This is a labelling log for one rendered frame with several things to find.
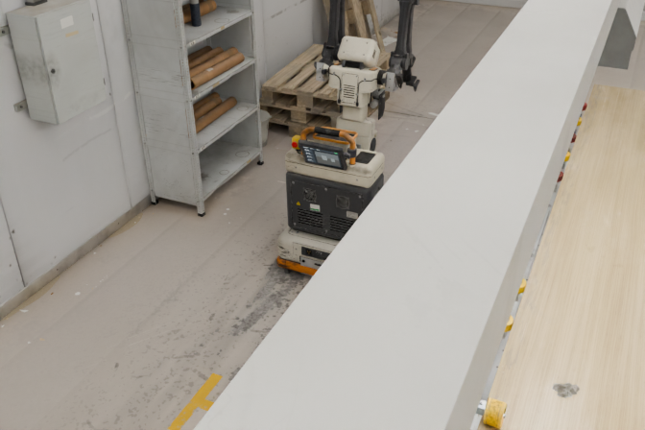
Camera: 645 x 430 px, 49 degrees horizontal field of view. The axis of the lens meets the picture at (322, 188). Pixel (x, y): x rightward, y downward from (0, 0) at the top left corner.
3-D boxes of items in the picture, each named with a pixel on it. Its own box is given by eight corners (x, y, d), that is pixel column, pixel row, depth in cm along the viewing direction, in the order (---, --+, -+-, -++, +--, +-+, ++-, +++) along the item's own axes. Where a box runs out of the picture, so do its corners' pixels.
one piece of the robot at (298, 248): (356, 270, 410) (356, 258, 406) (293, 254, 425) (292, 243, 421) (357, 268, 412) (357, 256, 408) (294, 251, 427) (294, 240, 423)
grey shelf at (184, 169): (151, 203, 515) (118, -9, 438) (217, 154, 586) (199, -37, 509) (202, 217, 498) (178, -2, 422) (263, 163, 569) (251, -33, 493)
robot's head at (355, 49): (369, 61, 397) (375, 37, 399) (334, 57, 405) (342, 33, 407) (374, 72, 410) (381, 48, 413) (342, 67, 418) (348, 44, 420)
